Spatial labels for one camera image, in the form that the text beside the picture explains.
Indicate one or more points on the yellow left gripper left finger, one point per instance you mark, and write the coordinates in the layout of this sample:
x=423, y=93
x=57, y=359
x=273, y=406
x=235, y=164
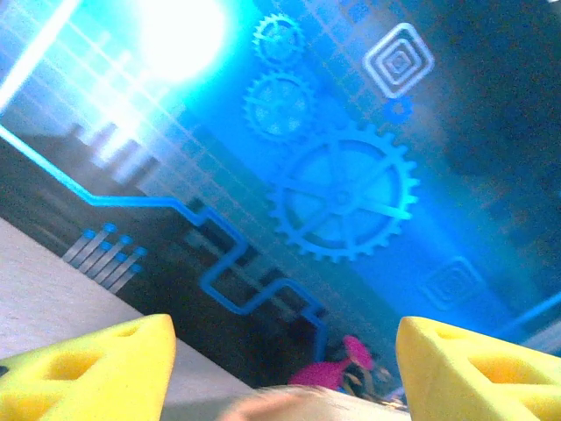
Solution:
x=87, y=386

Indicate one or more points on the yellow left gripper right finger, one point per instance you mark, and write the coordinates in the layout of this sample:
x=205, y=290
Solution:
x=451, y=386

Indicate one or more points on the brown cardboard paper box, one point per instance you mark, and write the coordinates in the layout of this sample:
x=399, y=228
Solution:
x=307, y=408

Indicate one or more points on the pink plastic wine glass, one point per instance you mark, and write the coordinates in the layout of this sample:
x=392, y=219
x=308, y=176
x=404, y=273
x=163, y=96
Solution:
x=317, y=373

